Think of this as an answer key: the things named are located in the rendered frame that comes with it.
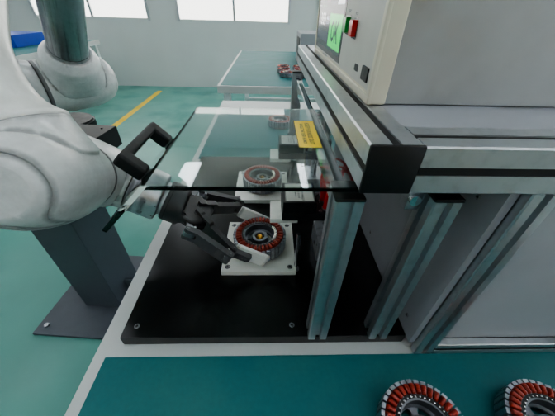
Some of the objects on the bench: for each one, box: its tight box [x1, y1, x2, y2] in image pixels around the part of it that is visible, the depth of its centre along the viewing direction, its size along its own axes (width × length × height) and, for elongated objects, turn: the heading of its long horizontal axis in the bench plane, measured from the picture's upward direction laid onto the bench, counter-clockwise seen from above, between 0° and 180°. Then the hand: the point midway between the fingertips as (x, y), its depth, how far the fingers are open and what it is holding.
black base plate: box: [120, 191, 406, 344], centre depth 69 cm, size 47×64×2 cm
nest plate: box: [221, 222, 296, 275], centre depth 58 cm, size 15×15×1 cm
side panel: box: [406, 194, 555, 353], centre depth 35 cm, size 28×3×32 cm, turn 89°
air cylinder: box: [311, 220, 324, 261], centre depth 57 cm, size 5×8×6 cm
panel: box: [359, 193, 520, 342], centre depth 60 cm, size 1×66×30 cm, turn 179°
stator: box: [233, 217, 286, 262], centre depth 57 cm, size 11×11×4 cm
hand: (258, 237), depth 56 cm, fingers closed on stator, 11 cm apart
